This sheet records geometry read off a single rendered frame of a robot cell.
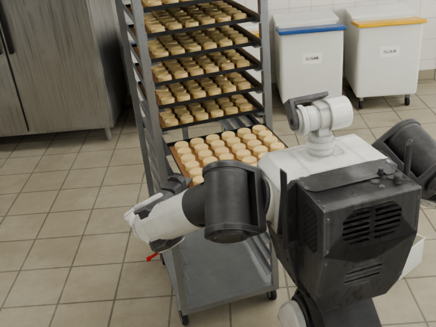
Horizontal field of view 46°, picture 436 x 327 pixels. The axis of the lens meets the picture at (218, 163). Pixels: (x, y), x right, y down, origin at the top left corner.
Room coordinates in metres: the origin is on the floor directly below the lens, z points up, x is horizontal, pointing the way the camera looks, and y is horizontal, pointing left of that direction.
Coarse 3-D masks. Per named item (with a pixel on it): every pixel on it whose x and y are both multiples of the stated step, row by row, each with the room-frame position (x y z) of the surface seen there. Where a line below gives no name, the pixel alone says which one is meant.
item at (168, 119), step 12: (228, 96) 2.09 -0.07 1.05; (240, 96) 2.04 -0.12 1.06; (168, 108) 1.98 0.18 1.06; (180, 108) 1.97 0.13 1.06; (192, 108) 1.98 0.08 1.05; (204, 108) 1.99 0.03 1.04; (216, 108) 1.94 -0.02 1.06; (228, 108) 1.92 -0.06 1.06; (240, 108) 1.93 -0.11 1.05; (252, 108) 1.94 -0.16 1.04; (168, 120) 1.86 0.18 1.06; (180, 120) 1.87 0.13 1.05; (192, 120) 1.86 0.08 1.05
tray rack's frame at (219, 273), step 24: (120, 0) 2.37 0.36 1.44; (120, 24) 2.37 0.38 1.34; (144, 144) 2.37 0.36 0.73; (144, 168) 2.38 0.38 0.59; (192, 240) 2.31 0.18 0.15; (168, 264) 2.12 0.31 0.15; (192, 264) 2.10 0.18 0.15; (216, 264) 2.08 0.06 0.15; (240, 264) 2.06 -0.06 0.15; (192, 288) 1.92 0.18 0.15; (216, 288) 1.90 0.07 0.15; (240, 288) 1.89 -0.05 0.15; (264, 288) 1.87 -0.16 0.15; (192, 312) 1.78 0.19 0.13
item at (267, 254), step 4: (252, 236) 2.06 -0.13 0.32; (256, 236) 2.06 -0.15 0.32; (260, 236) 2.02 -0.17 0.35; (256, 240) 2.02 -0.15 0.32; (260, 240) 2.02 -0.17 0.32; (260, 244) 1.99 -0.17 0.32; (264, 244) 1.97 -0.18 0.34; (260, 248) 1.96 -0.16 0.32; (264, 248) 1.95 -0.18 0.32; (268, 248) 1.92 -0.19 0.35; (264, 252) 1.92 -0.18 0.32; (268, 252) 1.92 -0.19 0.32; (268, 256) 1.89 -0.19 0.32
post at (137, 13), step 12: (132, 0) 1.77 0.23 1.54; (144, 24) 1.78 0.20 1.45; (144, 36) 1.78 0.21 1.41; (144, 48) 1.78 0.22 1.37; (144, 60) 1.78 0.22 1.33; (144, 72) 1.77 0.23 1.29; (144, 84) 1.80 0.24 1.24; (156, 108) 1.78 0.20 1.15; (156, 120) 1.78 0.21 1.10; (156, 132) 1.78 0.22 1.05; (156, 144) 1.77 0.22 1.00; (156, 156) 1.78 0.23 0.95; (180, 264) 1.78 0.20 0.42; (180, 276) 1.78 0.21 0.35; (180, 288) 1.78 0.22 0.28; (180, 300) 1.77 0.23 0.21
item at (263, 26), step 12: (264, 0) 1.89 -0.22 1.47; (264, 12) 1.89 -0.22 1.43; (264, 24) 1.89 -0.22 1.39; (264, 36) 1.89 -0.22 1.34; (264, 48) 1.89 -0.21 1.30; (264, 60) 1.88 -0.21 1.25; (264, 72) 1.88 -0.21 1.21; (264, 84) 1.88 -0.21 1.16; (264, 96) 1.89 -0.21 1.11; (264, 120) 1.90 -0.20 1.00; (276, 264) 1.89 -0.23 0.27; (276, 276) 1.89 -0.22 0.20; (276, 288) 1.89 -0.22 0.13
